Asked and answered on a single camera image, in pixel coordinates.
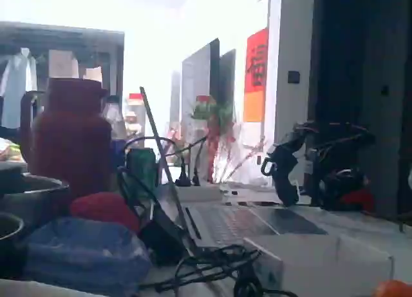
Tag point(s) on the orange fruit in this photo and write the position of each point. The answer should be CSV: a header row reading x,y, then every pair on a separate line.
x,y
394,290

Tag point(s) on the white cardboard box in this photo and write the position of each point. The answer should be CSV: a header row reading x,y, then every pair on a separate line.
x,y
322,264

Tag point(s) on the green plant red wrap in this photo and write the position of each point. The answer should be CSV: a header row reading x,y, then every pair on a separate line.
x,y
210,116

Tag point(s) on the red twig decoration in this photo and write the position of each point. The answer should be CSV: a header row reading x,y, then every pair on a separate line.
x,y
241,161

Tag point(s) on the white power strip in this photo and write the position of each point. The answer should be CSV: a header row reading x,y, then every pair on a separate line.
x,y
199,192

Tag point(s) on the dark upright panel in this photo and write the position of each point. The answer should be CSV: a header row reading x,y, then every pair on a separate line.
x,y
227,78
199,84

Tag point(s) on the green can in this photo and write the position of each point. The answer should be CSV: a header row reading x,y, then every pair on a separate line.
x,y
141,168

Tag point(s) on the red lid jar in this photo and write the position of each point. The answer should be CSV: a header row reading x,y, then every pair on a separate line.
x,y
135,110

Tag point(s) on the grey laptop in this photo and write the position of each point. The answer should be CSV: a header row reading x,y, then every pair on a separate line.
x,y
231,223

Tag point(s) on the small black charger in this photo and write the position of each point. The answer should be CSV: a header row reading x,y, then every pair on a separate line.
x,y
164,235

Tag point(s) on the red knitted cloth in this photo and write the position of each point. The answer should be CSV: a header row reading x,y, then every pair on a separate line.
x,y
103,208

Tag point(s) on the small white paper carton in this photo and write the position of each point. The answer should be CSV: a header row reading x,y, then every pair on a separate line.
x,y
93,74

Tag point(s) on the dark red thermos jug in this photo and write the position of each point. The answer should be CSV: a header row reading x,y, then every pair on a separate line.
x,y
71,139

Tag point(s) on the red clamp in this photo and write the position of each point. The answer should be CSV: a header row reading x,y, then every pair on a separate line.
x,y
357,198

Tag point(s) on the large white paper carton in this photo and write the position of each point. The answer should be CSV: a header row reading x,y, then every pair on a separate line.
x,y
62,65

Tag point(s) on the wet wipes pack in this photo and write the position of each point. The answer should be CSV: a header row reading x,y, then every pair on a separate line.
x,y
83,255

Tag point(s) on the dark wooden door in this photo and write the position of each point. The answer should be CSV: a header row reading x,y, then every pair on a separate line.
x,y
360,68

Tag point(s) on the steel pot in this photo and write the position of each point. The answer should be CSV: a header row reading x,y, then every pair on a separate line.
x,y
38,194

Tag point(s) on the plate of food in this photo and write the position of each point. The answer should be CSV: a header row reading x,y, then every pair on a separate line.
x,y
9,150

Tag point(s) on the steel bowl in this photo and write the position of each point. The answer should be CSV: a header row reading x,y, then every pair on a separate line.
x,y
8,232

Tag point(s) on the red calligraphy wall banner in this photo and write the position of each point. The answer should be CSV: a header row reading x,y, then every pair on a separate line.
x,y
256,78

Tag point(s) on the black wall switch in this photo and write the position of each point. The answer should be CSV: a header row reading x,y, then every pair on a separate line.
x,y
293,77

